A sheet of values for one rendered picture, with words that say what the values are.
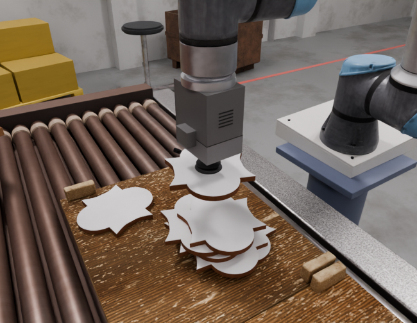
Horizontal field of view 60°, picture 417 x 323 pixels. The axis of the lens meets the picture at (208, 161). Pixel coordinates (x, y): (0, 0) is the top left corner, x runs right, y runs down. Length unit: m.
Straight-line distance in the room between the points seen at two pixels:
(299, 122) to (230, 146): 0.60
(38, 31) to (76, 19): 0.78
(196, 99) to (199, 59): 0.05
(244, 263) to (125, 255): 0.20
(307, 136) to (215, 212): 0.49
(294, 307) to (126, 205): 0.36
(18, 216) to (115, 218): 0.21
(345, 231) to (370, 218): 1.58
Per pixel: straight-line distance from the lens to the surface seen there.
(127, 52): 4.68
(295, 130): 1.06
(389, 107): 0.88
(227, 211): 0.62
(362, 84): 0.92
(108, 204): 0.73
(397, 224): 2.34
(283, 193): 0.80
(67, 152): 0.99
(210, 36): 0.45
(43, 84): 3.64
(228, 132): 0.50
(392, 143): 1.09
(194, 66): 0.46
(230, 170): 0.56
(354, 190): 0.93
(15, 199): 0.86
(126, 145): 0.99
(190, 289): 0.57
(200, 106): 0.47
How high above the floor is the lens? 1.38
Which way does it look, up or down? 32 degrees down
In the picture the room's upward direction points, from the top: straight up
